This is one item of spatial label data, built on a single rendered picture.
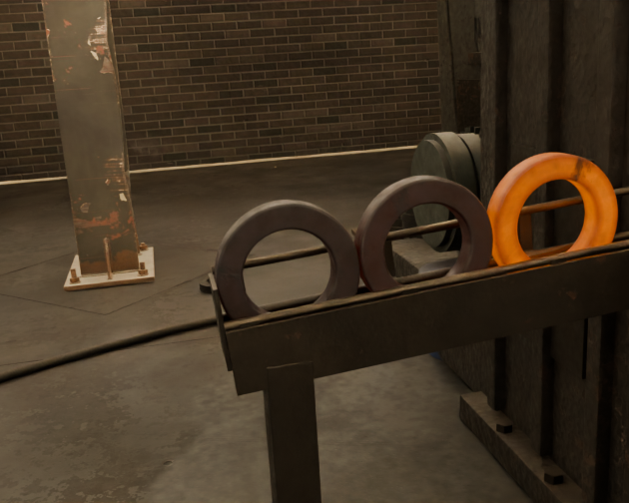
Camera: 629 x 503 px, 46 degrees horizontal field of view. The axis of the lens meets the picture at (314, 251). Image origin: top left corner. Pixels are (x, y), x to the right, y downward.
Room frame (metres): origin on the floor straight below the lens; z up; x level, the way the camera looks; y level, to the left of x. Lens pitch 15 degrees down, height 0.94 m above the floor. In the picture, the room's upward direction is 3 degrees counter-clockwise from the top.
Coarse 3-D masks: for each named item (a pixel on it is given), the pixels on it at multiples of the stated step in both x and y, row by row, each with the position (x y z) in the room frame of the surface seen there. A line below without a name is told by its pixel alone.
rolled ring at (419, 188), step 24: (384, 192) 0.94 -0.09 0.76; (408, 192) 0.92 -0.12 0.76; (432, 192) 0.93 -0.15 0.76; (456, 192) 0.94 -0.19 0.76; (384, 216) 0.92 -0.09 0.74; (456, 216) 0.96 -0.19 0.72; (480, 216) 0.94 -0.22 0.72; (360, 240) 0.91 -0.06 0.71; (384, 240) 0.92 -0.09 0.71; (480, 240) 0.94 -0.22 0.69; (360, 264) 0.91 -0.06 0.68; (384, 264) 0.92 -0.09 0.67; (456, 264) 0.96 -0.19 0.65; (480, 264) 0.94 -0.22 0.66; (384, 288) 0.92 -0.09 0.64; (432, 288) 0.94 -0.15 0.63
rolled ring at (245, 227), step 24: (264, 216) 0.89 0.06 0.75; (288, 216) 0.89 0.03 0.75; (312, 216) 0.90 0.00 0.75; (240, 240) 0.88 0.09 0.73; (336, 240) 0.90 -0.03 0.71; (216, 264) 0.89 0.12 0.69; (240, 264) 0.88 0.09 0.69; (336, 264) 0.90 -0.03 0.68; (240, 288) 0.88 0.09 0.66; (336, 288) 0.90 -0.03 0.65; (240, 312) 0.88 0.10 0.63; (264, 312) 0.90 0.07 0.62
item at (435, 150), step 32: (416, 160) 2.43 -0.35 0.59; (448, 160) 2.21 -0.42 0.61; (480, 160) 2.21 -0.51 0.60; (480, 192) 2.17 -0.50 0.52; (416, 224) 2.44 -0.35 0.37; (416, 256) 2.45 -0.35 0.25; (448, 256) 2.43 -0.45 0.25; (448, 352) 2.06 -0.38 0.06; (480, 352) 1.84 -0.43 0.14; (480, 384) 1.85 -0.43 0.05
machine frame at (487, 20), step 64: (512, 0) 1.61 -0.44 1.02; (576, 0) 1.38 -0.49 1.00; (512, 64) 1.61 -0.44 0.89; (576, 64) 1.37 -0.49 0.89; (512, 128) 1.61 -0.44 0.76; (576, 128) 1.36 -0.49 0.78; (576, 192) 1.34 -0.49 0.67; (576, 320) 1.33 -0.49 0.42; (512, 384) 1.60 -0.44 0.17; (576, 384) 1.34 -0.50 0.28; (512, 448) 1.48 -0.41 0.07; (576, 448) 1.33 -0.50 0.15
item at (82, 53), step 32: (64, 0) 3.27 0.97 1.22; (96, 0) 3.29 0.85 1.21; (64, 32) 3.27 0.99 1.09; (96, 32) 3.28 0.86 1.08; (64, 64) 3.26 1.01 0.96; (96, 64) 3.28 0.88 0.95; (64, 96) 3.26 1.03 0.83; (96, 96) 3.28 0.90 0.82; (64, 128) 3.26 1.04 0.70; (96, 128) 3.28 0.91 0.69; (96, 160) 3.28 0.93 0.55; (128, 160) 3.59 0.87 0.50; (96, 192) 3.27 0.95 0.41; (128, 192) 3.28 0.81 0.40; (96, 224) 3.27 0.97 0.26; (128, 224) 3.30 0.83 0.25; (96, 256) 3.27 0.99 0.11; (128, 256) 3.29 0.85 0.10; (64, 288) 3.12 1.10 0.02
